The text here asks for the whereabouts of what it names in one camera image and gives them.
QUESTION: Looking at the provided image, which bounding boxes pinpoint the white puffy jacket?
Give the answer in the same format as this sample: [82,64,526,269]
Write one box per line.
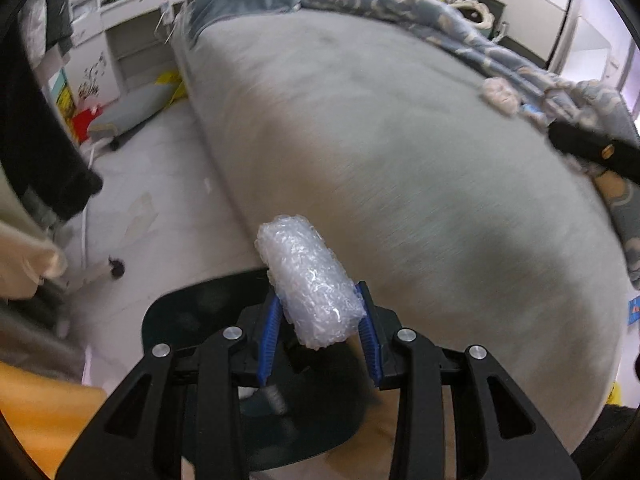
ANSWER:
[17,0,53,68]

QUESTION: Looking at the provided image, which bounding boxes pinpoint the white vanity dresser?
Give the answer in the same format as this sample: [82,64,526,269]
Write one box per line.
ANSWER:
[69,0,192,107]

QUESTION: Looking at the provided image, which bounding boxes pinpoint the bubble wrap roll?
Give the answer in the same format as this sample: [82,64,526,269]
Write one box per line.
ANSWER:
[255,213,367,351]

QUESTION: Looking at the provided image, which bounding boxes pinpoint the blue grey pillow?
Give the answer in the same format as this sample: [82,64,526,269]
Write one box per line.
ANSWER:
[184,0,302,47]

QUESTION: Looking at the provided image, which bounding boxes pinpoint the white ring cushion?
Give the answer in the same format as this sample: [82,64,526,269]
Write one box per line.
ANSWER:
[450,0,497,36]

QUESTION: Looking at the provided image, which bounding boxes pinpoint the yellow painting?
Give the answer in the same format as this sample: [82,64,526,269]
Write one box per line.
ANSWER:
[51,67,77,127]

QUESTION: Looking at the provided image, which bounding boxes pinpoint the orange board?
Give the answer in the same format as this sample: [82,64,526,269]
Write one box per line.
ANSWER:
[0,360,109,478]

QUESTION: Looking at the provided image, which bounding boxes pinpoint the grey bed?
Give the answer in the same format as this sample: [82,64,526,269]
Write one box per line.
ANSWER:
[170,0,632,458]

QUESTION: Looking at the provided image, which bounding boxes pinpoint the blue patterned blanket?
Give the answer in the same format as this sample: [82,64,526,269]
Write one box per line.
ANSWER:
[212,0,640,291]

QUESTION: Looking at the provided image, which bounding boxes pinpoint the yellow plastic bag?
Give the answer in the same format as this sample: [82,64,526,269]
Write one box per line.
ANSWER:
[154,70,189,105]

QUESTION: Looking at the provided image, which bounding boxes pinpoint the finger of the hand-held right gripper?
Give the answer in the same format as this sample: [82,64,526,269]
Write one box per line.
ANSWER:
[520,103,640,187]

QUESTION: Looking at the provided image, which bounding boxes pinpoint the black office chair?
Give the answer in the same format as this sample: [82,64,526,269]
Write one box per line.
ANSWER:
[452,0,508,41]

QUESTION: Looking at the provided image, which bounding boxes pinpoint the red box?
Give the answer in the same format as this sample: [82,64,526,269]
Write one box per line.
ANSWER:
[71,105,109,145]

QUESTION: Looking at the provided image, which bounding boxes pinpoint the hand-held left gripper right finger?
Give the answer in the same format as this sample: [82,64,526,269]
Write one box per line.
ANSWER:
[355,281,584,480]

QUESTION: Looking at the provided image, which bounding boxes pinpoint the black trash bin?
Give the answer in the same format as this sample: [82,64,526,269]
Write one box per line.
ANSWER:
[141,269,375,469]

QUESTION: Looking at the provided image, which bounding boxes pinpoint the white black wardrobe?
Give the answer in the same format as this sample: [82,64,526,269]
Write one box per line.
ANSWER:
[434,0,585,70]

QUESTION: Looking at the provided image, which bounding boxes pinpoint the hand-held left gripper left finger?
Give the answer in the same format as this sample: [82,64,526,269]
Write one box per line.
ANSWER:
[55,290,282,480]

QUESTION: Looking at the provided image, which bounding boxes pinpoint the grey fuzzy garment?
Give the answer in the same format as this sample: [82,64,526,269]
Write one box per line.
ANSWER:
[44,0,75,55]

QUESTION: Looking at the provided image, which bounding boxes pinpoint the hanging clothes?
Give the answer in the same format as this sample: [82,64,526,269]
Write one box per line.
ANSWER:
[0,25,105,222]

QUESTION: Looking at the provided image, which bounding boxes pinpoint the beige hanging garment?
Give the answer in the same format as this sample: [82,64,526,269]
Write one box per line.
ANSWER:
[0,200,69,302]

